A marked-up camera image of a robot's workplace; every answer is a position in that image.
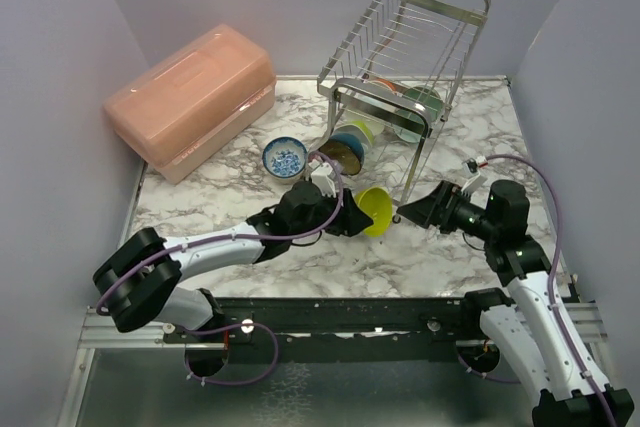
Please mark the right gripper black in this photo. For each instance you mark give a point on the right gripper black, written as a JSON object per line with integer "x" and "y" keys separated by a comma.
{"x": 436, "y": 208}

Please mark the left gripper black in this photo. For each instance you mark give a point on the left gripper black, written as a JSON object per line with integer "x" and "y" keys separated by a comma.
{"x": 354, "y": 220}

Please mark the yellow-green bottom bowl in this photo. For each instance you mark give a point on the yellow-green bottom bowl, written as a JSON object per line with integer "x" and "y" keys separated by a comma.
{"x": 376, "y": 203}

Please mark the dark teal beige bowl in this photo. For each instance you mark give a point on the dark teal beige bowl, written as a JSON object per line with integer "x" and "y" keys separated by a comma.
{"x": 347, "y": 150}

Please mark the lime green white bowl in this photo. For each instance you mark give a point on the lime green white bowl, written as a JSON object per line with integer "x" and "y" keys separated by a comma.
{"x": 360, "y": 130}

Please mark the blue white patterned bowl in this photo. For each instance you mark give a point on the blue white patterned bowl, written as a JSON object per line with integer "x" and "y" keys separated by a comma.
{"x": 285, "y": 159}

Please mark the white grey bottom bowl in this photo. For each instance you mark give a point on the white grey bottom bowl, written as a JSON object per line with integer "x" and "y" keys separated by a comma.
{"x": 376, "y": 128}

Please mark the mint green brown-rimmed bowl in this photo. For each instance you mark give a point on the mint green brown-rimmed bowl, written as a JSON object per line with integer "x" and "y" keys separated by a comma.
{"x": 426, "y": 97}

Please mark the white orange bowl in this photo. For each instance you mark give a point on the white orange bowl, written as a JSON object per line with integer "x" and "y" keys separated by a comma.
{"x": 384, "y": 84}

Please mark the stainless steel dish rack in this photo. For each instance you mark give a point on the stainless steel dish rack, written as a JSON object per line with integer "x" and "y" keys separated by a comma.
{"x": 410, "y": 43}

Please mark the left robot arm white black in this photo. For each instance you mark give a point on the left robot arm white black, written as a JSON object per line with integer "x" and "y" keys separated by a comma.
{"x": 190, "y": 257}

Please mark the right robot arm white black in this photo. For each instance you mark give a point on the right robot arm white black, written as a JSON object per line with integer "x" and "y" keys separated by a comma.
{"x": 526, "y": 317}

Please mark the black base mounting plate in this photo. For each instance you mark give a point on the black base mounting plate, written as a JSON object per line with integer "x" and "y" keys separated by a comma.
{"x": 257, "y": 331}

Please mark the pink plastic storage box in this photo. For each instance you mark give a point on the pink plastic storage box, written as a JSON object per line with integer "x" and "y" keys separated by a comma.
{"x": 189, "y": 106}

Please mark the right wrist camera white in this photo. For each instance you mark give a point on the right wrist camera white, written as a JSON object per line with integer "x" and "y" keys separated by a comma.
{"x": 475, "y": 178}

